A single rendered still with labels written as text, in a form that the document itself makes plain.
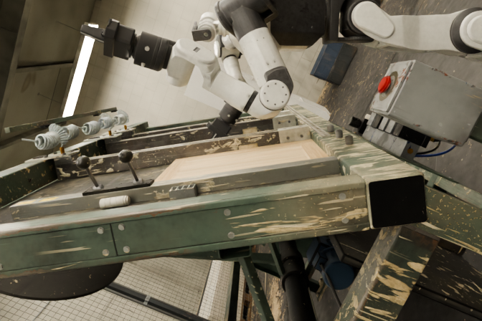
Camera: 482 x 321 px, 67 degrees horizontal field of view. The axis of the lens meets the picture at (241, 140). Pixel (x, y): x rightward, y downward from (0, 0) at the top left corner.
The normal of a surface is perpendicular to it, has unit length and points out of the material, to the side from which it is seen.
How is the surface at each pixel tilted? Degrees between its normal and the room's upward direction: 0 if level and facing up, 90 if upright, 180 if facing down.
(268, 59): 90
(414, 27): 111
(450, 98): 90
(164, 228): 90
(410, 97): 90
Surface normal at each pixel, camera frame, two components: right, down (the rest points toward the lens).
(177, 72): 0.00, 0.72
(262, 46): 0.10, -0.15
